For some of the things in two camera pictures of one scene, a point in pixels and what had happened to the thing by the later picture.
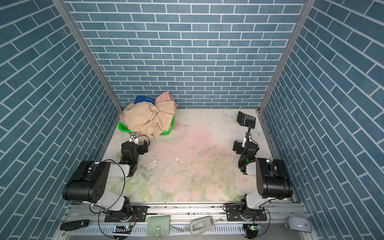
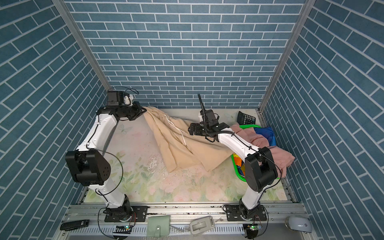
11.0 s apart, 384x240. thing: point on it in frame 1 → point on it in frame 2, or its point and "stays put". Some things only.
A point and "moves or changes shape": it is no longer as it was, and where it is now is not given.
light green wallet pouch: x=158 y=226 stays put
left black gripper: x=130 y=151 → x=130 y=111
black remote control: x=73 y=225 stays put
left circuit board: x=122 y=229 stays put
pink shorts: x=165 y=96 → x=281 y=159
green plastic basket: x=122 y=127 → x=243 y=179
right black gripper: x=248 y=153 → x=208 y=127
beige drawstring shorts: x=148 y=119 moves or changes shape
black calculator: x=246 y=120 stays put
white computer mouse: x=297 y=223 stays put
